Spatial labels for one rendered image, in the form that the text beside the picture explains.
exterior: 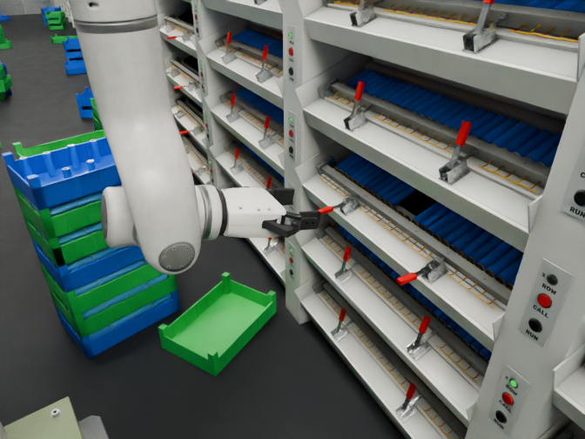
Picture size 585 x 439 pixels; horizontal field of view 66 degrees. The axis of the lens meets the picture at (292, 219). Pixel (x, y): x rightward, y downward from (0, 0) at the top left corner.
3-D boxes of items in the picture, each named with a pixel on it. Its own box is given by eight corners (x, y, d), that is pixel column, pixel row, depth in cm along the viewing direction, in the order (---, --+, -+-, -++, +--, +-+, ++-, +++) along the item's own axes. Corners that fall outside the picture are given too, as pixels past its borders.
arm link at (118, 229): (210, 203, 63) (191, 176, 70) (109, 207, 56) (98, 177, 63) (203, 253, 67) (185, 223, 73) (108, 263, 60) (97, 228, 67)
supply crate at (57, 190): (39, 211, 102) (29, 178, 98) (11, 183, 114) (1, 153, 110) (158, 172, 120) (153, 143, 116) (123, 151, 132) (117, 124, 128)
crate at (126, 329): (88, 360, 127) (82, 339, 123) (61, 323, 139) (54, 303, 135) (180, 308, 145) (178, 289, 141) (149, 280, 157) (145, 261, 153)
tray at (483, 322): (496, 357, 71) (493, 323, 65) (306, 197, 117) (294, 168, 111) (587, 283, 74) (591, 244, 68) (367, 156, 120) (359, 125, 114)
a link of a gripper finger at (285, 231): (246, 216, 72) (276, 213, 75) (270, 239, 66) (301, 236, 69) (247, 210, 71) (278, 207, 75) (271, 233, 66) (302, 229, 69)
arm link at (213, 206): (185, 223, 74) (203, 222, 75) (202, 250, 67) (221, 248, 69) (190, 175, 70) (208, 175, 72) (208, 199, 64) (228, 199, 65)
